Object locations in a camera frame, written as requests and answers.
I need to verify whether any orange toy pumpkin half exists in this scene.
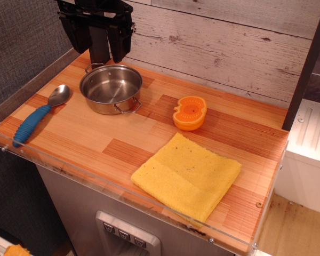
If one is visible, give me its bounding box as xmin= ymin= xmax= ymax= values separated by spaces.
xmin=172 ymin=95 xmax=207 ymax=131

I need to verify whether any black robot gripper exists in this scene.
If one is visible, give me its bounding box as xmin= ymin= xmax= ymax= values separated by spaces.
xmin=57 ymin=1 xmax=134 ymax=63

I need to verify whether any dark vertical post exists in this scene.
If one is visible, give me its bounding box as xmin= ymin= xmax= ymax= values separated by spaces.
xmin=89 ymin=27 xmax=110 ymax=63
xmin=282 ymin=20 xmax=320 ymax=131

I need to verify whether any yellow folded cloth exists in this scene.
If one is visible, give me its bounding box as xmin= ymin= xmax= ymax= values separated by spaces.
xmin=131 ymin=133 xmax=242 ymax=227

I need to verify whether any dark left vertical post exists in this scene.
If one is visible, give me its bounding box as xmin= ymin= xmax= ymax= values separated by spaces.
xmin=89 ymin=27 xmax=110 ymax=63

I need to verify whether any grey toy kitchen cabinet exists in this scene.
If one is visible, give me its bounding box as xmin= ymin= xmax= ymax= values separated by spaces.
xmin=37 ymin=166 xmax=232 ymax=255

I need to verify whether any silver panel with buttons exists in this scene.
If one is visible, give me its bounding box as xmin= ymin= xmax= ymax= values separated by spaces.
xmin=95 ymin=211 xmax=162 ymax=255

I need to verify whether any stainless steel pot with handles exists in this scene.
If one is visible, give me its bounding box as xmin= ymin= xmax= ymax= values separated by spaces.
xmin=79 ymin=63 xmax=143 ymax=115

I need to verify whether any metal spoon with blue handle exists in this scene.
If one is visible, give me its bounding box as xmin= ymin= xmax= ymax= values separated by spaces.
xmin=12 ymin=84 xmax=70 ymax=148

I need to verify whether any clear acrylic edge guard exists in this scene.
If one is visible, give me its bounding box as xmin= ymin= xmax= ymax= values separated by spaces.
xmin=0 ymin=127 xmax=289 ymax=253

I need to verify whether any dark right vertical post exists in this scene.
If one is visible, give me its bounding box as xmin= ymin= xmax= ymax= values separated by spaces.
xmin=282 ymin=20 xmax=320 ymax=131

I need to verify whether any yellow object bottom left corner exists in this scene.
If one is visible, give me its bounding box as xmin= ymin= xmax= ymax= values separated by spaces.
xmin=3 ymin=244 xmax=31 ymax=256

